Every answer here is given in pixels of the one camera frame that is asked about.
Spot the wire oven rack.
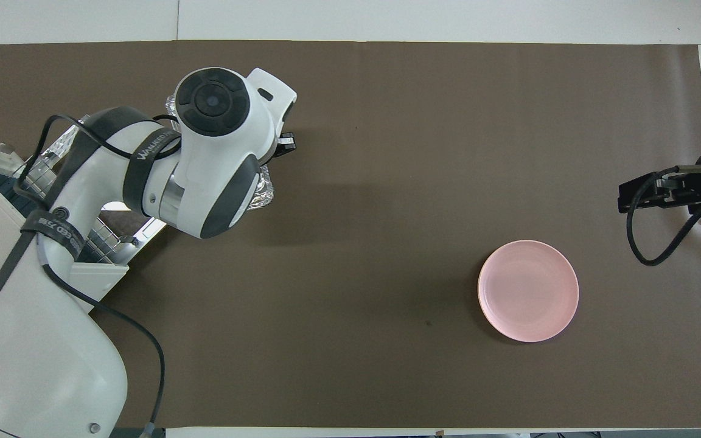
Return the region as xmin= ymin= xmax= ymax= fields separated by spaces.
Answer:
xmin=13 ymin=164 xmax=129 ymax=263

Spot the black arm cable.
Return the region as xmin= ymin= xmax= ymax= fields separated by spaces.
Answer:
xmin=0 ymin=114 xmax=182 ymax=438
xmin=626 ymin=170 xmax=701 ymax=290

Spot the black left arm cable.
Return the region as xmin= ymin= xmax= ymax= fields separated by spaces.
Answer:
xmin=0 ymin=114 xmax=182 ymax=438

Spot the brown table mat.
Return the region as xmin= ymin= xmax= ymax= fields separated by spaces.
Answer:
xmin=0 ymin=40 xmax=701 ymax=429

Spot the glass oven door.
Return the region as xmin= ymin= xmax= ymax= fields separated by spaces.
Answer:
xmin=25 ymin=125 xmax=169 ymax=266

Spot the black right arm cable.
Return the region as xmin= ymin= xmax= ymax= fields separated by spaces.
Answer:
xmin=626 ymin=170 xmax=701 ymax=290

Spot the aluminium foil tray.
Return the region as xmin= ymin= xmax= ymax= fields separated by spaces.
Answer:
xmin=165 ymin=94 xmax=275 ymax=210

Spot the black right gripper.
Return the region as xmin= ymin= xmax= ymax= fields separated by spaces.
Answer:
xmin=618 ymin=164 xmax=701 ymax=214

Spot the pink round plate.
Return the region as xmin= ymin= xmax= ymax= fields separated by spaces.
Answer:
xmin=478 ymin=240 xmax=580 ymax=343

